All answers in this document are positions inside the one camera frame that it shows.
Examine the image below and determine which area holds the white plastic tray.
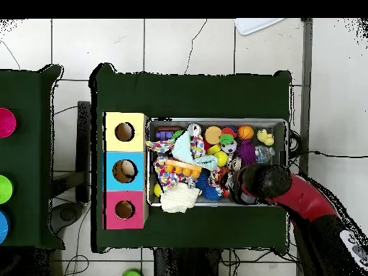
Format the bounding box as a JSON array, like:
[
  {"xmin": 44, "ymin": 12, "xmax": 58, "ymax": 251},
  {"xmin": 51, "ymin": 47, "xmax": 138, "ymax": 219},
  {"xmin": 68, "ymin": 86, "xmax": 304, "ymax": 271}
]
[{"xmin": 234, "ymin": 18, "xmax": 285, "ymax": 36}]

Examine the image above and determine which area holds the dark green table cloth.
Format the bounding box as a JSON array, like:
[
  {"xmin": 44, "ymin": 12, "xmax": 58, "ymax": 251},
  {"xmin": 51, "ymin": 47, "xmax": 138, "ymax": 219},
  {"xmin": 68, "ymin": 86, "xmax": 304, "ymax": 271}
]
[
  {"xmin": 90, "ymin": 63, "xmax": 293, "ymax": 254},
  {"xmin": 0, "ymin": 64, "xmax": 65, "ymax": 249}
]

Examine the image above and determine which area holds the green bowl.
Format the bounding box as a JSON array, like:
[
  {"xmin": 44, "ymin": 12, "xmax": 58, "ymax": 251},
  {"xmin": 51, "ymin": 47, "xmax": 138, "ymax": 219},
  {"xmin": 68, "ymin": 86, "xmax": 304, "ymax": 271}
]
[{"xmin": 0, "ymin": 175, "xmax": 14, "ymax": 205}]

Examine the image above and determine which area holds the blue bowl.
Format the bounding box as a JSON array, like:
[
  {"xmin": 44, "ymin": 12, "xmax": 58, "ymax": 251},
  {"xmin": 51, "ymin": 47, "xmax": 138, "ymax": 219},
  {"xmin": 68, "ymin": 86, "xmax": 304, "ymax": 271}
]
[{"xmin": 0, "ymin": 211, "xmax": 9, "ymax": 244}]

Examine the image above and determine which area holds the metal mesh bin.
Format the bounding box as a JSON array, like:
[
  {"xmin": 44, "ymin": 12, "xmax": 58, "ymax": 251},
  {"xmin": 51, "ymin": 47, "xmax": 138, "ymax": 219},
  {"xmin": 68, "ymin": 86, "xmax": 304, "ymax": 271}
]
[{"xmin": 145, "ymin": 116, "xmax": 289, "ymax": 207}]

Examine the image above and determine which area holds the grey round base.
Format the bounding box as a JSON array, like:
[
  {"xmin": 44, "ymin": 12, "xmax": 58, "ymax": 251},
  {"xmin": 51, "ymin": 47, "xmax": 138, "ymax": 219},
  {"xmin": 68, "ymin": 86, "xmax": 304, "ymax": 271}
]
[{"xmin": 51, "ymin": 201, "xmax": 85, "ymax": 234}]

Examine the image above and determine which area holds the black metal stand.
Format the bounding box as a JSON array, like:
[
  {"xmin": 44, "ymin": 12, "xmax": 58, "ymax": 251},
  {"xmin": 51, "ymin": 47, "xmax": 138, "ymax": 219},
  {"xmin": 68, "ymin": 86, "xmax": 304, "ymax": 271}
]
[{"xmin": 75, "ymin": 100, "xmax": 91, "ymax": 203}]

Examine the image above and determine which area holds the orange mini basketball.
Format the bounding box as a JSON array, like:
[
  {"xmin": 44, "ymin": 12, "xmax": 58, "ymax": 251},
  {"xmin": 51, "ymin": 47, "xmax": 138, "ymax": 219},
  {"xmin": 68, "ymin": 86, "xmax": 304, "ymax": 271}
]
[{"xmin": 237, "ymin": 124, "xmax": 255, "ymax": 141}]

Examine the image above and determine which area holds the yellow duck toy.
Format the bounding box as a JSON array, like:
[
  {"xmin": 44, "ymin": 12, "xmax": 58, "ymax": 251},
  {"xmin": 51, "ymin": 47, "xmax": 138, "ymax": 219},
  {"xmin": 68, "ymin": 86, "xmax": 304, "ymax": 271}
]
[{"xmin": 256, "ymin": 128, "xmax": 275, "ymax": 147}]

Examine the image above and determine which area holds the black cable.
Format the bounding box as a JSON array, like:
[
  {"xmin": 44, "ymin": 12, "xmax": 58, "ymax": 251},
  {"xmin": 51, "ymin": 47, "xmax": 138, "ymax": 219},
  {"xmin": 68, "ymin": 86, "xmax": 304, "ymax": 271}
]
[{"xmin": 288, "ymin": 149, "xmax": 368, "ymax": 159}]

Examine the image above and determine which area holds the purple building block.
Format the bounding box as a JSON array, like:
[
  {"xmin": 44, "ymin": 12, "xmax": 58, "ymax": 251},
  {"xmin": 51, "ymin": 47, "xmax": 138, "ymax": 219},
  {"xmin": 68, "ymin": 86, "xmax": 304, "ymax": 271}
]
[{"xmin": 155, "ymin": 130, "xmax": 175, "ymax": 142}]

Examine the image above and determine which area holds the colourful dotted cloth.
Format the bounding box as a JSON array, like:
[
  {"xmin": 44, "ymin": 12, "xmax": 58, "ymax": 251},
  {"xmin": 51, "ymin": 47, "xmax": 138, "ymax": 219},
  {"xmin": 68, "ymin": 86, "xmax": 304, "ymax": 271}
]
[{"xmin": 144, "ymin": 123, "xmax": 206, "ymax": 192}]

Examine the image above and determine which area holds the cream waffle cloth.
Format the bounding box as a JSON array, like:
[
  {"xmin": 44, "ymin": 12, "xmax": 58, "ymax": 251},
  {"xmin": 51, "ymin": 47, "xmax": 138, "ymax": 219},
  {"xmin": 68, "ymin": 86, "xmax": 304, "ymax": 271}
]
[{"xmin": 160, "ymin": 182, "xmax": 201, "ymax": 214}]

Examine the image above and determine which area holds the orange foam disc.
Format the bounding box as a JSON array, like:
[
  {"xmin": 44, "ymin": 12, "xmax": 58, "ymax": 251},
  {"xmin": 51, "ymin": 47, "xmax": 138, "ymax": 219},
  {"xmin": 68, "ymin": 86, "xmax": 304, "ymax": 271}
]
[{"xmin": 203, "ymin": 125, "xmax": 223, "ymax": 145}]

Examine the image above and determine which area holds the orange building block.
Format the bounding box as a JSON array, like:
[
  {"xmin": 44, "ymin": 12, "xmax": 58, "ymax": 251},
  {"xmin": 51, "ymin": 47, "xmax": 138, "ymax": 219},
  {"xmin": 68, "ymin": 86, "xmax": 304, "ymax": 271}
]
[{"xmin": 164, "ymin": 158, "xmax": 203, "ymax": 178}]

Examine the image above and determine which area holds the wooden box with three holes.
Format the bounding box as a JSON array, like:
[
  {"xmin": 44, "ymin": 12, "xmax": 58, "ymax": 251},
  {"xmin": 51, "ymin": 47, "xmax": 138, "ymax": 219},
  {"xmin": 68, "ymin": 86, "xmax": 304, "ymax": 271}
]
[{"xmin": 102, "ymin": 111, "xmax": 150, "ymax": 231}]

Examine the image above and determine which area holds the pink bowl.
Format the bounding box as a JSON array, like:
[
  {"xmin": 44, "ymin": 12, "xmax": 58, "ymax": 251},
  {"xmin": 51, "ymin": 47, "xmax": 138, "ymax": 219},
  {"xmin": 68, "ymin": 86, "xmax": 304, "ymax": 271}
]
[{"xmin": 0, "ymin": 107, "xmax": 17, "ymax": 139}]

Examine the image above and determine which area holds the purple spiky ball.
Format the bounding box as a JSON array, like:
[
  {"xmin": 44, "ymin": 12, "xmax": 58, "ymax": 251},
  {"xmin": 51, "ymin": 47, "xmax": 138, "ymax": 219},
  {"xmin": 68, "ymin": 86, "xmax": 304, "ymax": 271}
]
[{"xmin": 236, "ymin": 139, "xmax": 258, "ymax": 167}]

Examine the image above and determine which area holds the small soccer ball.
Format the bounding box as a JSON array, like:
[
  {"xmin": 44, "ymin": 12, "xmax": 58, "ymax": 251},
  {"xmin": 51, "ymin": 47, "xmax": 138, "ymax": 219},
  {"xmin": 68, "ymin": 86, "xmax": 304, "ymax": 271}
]
[{"xmin": 221, "ymin": 139, "xmax": 239, "ymax": 155}]

